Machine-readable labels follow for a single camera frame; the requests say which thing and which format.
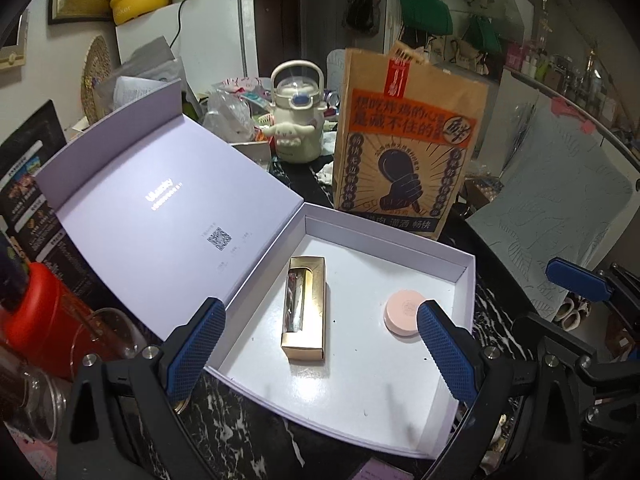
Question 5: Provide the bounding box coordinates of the cream cartoon kettle bottle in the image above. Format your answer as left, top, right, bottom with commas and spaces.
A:
262, 60, 337, 163

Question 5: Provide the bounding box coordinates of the black power cable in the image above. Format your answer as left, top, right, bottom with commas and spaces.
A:
167, 0, 188, 48

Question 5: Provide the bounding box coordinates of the light picture frame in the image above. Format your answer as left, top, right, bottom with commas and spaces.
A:
0, 10, 28, 73

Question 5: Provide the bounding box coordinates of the grey embossed sheet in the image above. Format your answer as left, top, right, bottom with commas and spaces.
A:
465, 67, 636, 321

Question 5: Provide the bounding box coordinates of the clear plastic bag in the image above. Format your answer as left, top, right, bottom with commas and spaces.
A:
200, 85, 261, 143

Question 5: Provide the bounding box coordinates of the pair of slippers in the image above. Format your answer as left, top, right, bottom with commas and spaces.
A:
552, 295, 591, 331

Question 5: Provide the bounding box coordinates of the green tote bag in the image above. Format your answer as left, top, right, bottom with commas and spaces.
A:
460, 15, 503, 56
397, 0, 453, 36

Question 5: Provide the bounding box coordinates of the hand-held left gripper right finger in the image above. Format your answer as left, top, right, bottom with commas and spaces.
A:
416, 299, 588, 480

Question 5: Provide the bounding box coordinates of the clear glass jar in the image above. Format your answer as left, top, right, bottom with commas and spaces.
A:
0, 350, 71, 443

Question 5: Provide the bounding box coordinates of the red container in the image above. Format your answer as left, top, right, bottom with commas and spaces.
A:
0, 260, 96, 381

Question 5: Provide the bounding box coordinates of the round woven mat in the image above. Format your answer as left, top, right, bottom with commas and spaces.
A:
80, 35, 112, 126

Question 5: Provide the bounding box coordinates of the brown door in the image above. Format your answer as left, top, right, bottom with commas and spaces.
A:
235, 0, 303, 76

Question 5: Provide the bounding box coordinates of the grey plastic bag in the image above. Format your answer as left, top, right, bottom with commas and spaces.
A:
95, 35, 188, 121

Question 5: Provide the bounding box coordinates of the lavender gift box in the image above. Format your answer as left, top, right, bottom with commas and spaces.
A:
36, 78, 477, 461

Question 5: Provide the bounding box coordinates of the printed brown paper bag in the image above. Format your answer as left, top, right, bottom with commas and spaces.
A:
332, 42, 490, 242

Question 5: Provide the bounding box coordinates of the clear glass cup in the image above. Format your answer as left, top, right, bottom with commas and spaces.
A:
70, 307, 151, 386

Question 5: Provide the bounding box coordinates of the white refrigerator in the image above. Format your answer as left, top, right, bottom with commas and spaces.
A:
115, 0, 258, 81

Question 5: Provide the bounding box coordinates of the row of bottles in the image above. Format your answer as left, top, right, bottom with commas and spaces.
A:
505, 35, 626, 126

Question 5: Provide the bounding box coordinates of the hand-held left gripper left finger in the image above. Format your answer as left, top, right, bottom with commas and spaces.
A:
56, 297, 227, 480

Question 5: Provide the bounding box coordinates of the black hanging bag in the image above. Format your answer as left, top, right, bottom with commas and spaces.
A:
345, 0, 381, 36

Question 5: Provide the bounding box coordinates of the small gold window box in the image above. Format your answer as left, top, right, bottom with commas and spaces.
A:
280, 255, 331, 363

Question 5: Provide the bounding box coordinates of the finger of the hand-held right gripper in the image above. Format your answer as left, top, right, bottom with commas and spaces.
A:
545, 257, 640, 311
512, 312, 640, 387

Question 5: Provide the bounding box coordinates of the pink round compact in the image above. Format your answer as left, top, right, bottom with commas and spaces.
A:
382, 289, 426, 337

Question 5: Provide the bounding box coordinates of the black printed box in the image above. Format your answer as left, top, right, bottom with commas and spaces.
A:
0, 100, 93, 291

